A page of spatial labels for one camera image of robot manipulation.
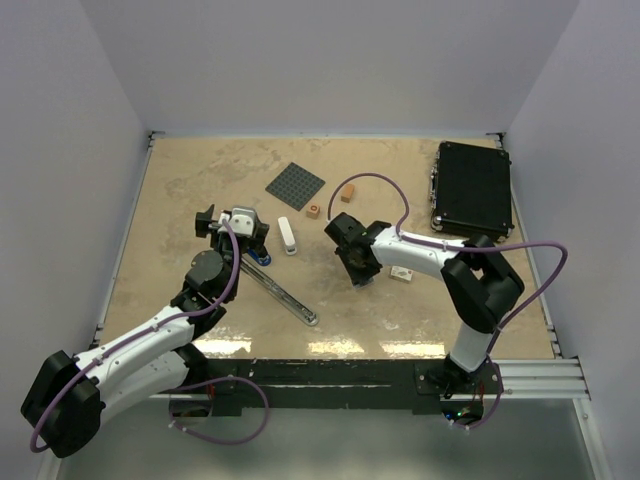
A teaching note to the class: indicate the aluminium rail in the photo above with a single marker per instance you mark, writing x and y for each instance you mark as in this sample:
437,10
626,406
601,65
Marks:
548,379

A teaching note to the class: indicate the black base frame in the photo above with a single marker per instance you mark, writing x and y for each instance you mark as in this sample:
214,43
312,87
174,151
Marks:
409,385

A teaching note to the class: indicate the wooden letter cube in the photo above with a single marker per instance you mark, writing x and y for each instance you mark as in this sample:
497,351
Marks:
313,211

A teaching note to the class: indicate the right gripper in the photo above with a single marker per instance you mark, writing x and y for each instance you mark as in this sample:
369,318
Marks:
357,276

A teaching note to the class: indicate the white staple box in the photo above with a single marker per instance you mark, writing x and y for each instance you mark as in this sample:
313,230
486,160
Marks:
401,274

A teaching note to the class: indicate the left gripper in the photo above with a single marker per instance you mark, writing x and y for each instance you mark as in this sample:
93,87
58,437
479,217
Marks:
205,226

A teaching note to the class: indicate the white stapler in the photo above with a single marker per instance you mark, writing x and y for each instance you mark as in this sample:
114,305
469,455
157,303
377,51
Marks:
287,235

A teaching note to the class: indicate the black case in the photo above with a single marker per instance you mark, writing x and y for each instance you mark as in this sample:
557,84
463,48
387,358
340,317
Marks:
470,191

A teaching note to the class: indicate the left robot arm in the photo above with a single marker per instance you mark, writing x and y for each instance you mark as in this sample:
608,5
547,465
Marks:
72,396

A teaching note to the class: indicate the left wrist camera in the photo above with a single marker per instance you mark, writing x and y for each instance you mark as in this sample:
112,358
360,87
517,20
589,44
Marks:
242,221

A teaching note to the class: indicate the grey studded baseplate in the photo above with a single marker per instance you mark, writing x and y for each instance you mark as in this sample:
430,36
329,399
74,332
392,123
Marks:
295,186

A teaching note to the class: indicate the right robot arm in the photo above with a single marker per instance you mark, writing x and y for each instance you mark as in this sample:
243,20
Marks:
481,283

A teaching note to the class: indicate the plain wooden block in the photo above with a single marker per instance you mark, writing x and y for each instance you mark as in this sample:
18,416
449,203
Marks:
347,193

